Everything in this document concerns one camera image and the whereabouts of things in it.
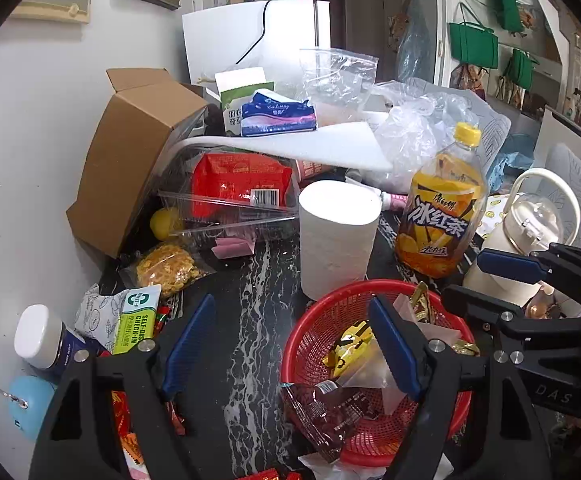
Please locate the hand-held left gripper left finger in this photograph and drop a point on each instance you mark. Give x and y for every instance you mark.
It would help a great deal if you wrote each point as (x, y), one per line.
(188, 345)

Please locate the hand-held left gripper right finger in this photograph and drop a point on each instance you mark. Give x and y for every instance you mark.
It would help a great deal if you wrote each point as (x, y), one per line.
(395, 355)

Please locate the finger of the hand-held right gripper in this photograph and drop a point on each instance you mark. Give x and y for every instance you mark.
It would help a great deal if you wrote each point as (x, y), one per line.
(510, 265)
(470, 305)

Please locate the translucent pink packet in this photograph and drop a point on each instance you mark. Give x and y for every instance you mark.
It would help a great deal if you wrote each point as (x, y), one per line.
(365, 385)

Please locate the gold candy packet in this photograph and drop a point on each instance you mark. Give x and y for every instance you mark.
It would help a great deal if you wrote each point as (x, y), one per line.
(465, 349)

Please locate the yellow black snack packet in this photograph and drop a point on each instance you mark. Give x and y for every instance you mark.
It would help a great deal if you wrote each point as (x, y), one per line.
(348, 350)

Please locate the gold brown snack packet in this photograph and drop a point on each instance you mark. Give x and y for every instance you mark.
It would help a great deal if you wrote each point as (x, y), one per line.
(420, 302)

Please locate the red plastic basket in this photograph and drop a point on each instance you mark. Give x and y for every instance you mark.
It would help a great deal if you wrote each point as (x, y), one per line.
(315, 340)

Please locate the dark red snack packet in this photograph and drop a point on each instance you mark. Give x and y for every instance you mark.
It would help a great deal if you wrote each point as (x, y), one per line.
(320, 415)

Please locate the cream kettle water bottle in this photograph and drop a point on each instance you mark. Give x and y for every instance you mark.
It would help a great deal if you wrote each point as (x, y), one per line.
(500, 232)

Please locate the red green candy wrapper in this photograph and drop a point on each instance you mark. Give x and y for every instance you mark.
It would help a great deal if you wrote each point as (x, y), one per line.
(161, 320)

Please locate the glass mug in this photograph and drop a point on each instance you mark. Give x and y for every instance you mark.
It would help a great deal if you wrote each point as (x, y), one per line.
(538, 307)

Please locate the smiley print paper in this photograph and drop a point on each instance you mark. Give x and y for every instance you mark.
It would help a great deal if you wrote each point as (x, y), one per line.
(493, 210)

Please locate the green label packet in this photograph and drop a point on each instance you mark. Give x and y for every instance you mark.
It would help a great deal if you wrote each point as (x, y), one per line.
(135, 320)

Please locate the yellow cereal snack bag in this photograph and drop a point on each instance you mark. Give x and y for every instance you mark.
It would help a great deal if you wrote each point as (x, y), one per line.
(163, 267)

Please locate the iced tea bottle yellow cap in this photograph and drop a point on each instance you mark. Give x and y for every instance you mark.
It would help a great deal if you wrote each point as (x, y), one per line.
(435, 230)

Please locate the white leaf print packet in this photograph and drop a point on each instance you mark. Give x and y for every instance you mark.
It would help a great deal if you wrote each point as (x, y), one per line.
(95, 320)

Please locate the blue plastic bag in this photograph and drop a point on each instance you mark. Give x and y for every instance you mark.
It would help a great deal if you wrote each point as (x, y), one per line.
(510, 160)

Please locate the pink folded paper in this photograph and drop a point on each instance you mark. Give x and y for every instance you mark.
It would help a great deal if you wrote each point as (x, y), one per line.
(233, 249)

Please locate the red gold print packet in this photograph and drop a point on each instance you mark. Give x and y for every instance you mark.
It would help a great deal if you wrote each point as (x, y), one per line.
(125, 440)

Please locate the yellow lemon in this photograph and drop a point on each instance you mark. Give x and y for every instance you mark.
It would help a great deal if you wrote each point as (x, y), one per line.
(163, 222)

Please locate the pink white tube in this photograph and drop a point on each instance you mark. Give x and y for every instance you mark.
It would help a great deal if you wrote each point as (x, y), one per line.
(395, 201)

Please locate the white toilet paper roll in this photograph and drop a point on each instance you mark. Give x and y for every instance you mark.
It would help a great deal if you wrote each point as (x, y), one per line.
(338, 240)

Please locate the clear plastic container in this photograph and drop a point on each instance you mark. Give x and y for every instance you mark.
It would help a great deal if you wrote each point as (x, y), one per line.
(220, 220)

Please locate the white lid dark jar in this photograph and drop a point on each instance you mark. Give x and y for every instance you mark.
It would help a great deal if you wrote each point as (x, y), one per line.
(35, 335)

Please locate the blue robot toy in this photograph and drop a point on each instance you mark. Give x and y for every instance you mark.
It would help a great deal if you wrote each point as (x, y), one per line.
(30, 405)

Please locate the clear plastic bag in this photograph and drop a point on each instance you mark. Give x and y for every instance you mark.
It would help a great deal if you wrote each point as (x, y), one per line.
(410, 125)

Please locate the colourful patterned bag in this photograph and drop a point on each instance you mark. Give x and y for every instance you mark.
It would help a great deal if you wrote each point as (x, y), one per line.
(468, 82)

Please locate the green tote bag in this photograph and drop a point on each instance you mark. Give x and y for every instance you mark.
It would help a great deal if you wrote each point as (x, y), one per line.
(505, 5)
(520, 70)
(473, 40)

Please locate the brown cardboard box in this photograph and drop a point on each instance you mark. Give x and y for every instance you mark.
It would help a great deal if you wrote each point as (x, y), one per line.
(120, 160)

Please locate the red printed paper bowl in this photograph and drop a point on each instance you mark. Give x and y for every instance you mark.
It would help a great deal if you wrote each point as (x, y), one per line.
(315, 170)

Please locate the white foam sheet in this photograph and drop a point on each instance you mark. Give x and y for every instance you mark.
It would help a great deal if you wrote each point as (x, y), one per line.
(320, 145)

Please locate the hanging clear plastic cover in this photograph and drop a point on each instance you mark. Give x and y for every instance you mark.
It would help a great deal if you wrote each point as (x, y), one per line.
(415, 45)

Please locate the green white carton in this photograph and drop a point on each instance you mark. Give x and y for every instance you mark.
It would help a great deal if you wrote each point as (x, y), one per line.
(235, 105)

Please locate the blue tissue pack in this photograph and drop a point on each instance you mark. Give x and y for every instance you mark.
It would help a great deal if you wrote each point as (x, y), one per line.
(280, 115)

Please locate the clear zip bag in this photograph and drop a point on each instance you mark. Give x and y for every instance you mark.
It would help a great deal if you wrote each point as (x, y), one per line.
(340, 80)

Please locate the brown wall hanging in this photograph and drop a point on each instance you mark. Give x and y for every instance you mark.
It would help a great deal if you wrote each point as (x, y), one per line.
(399, 30)

